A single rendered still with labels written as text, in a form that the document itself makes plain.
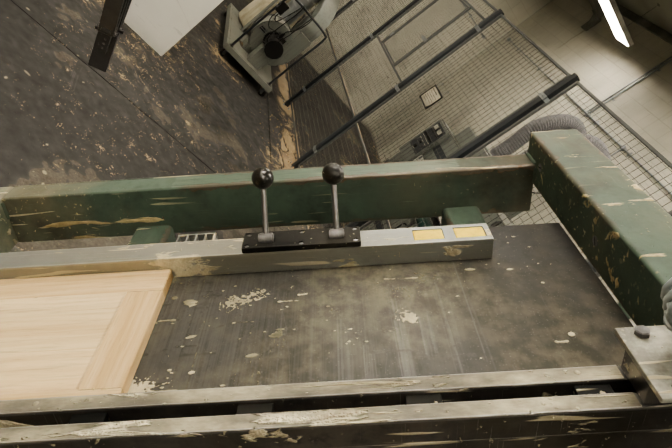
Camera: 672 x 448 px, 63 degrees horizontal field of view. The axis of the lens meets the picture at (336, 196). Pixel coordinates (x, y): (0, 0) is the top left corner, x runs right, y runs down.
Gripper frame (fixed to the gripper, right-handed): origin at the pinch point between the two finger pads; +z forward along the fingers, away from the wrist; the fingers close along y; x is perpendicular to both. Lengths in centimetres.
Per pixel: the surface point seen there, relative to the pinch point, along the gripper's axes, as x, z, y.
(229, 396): -30, 8, -54
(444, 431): -50, -2, -60
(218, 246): -28.9, 17.0, -18.2
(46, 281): -5.5, 33.7, -20.8
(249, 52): -70, 159, 501
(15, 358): -6.7, 31.3, -38.3
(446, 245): -62, -3, -23
